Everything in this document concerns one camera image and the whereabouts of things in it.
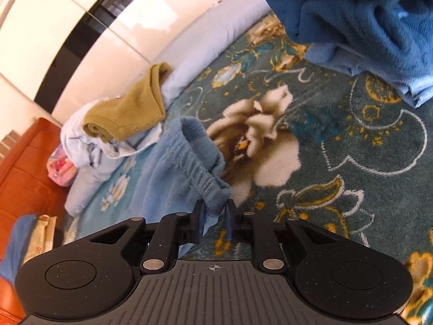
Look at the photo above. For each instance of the folded medium blue garment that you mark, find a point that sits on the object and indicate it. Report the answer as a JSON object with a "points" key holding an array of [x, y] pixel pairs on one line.
{"points": [[341, 61]]}

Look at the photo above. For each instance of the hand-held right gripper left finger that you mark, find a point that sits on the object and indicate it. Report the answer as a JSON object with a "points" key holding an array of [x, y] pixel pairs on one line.
{"points": [[202, 221]]}

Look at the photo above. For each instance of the light grey floral quilt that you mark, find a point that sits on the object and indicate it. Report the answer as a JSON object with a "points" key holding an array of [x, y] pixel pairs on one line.
{"points": [[209, 30]]}

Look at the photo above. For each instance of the dark blue fleece garment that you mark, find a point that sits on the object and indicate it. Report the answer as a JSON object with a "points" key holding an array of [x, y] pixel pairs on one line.
{"points": [[338, 6]]}

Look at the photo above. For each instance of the orange wooden headboard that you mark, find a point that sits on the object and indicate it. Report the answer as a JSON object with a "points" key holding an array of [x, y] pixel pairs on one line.
{"points": [[30, 176]]}

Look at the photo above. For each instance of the olive knit sweater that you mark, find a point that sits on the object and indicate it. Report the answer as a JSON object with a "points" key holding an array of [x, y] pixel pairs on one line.
{"points": [[135, 108]]}

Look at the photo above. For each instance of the teal floral bed blanket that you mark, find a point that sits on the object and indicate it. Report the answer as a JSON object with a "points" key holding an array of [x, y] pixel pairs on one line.
{"points": [[338, 193]]}

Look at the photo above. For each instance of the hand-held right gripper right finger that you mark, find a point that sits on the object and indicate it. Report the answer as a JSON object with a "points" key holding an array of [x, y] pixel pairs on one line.
{"points": [[229, 221]]}

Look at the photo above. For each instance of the light blue pants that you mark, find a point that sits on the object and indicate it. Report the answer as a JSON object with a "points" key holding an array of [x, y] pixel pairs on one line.
{"points": [[176, 176]]}

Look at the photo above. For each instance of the folded pink printed blanket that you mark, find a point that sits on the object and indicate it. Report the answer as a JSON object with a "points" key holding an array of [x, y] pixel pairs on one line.
{"points": [[61, 169]]}

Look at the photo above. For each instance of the glossy white wardrobe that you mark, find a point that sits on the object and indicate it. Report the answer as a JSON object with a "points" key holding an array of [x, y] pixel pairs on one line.
{"points": [[128, 30]]}

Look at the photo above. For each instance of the pale blue shirt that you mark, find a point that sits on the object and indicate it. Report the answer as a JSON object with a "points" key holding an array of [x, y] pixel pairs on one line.
{"points": [[76, 132]]}

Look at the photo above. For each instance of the blue pillow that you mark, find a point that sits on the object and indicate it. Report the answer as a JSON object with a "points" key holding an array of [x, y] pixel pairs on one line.
{"points": [[17, 243]]}

